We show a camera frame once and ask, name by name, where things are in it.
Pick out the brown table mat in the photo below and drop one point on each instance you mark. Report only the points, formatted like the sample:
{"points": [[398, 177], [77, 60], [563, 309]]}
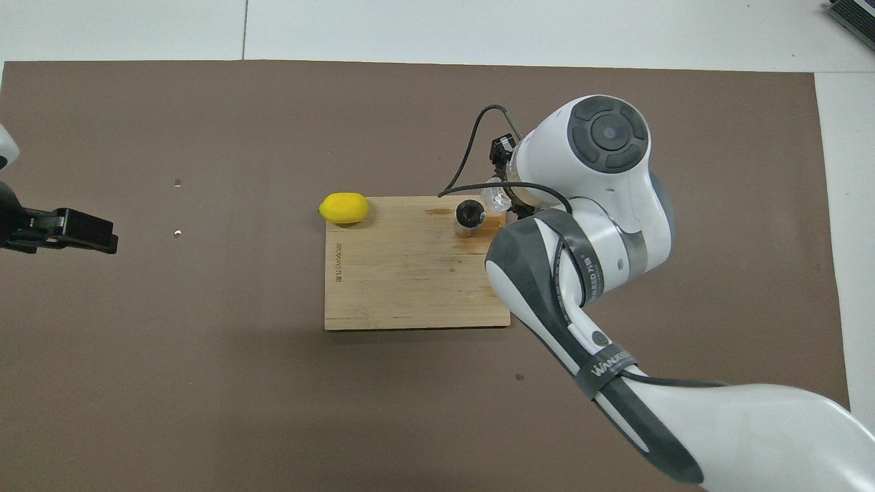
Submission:
{"points": [[205, 376]]}

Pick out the steel double jigger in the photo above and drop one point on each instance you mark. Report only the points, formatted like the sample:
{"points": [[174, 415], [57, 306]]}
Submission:
{"points": [[469, 217]]}

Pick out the grey ribbed metal device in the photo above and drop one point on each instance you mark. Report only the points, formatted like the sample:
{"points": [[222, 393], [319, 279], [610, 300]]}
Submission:
{"points": [[854, 17]]}

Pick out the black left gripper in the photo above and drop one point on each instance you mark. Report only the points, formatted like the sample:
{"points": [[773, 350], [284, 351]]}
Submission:
{"points": [[12, 219]]}

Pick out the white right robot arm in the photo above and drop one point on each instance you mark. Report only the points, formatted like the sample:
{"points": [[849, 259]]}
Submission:
{"points": [[752, 437]]}

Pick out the yellow lemon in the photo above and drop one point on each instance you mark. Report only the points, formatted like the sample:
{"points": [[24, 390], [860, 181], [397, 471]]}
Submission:
{"points": [[344, 208]]}

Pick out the small clear glass cup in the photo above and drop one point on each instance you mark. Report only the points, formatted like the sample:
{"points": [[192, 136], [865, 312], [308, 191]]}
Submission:
{"points": [[495, 195]]}

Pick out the wooden cutting board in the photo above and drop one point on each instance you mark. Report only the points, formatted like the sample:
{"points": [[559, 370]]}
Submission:
{"points": [[396, 273]]}

